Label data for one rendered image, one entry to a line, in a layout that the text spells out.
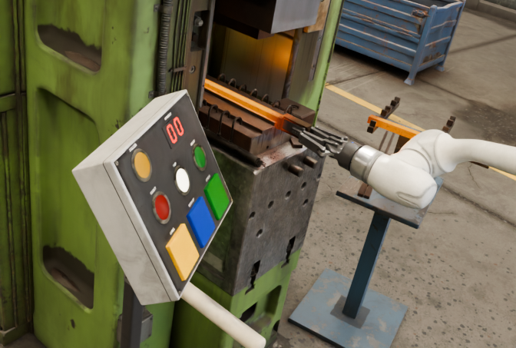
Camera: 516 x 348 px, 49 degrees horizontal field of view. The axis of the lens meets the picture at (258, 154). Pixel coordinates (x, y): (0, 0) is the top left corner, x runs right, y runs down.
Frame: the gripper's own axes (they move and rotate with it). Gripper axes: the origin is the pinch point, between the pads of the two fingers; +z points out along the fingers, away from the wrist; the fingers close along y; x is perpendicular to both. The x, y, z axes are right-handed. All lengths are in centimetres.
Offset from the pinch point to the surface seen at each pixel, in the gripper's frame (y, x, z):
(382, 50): 357, -83, 133
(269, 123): -2.7, -1.3, 7.1
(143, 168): -66, 16, -11
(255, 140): -10.6, -3.5, 5.2
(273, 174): -7.3, -12.6, -1.0
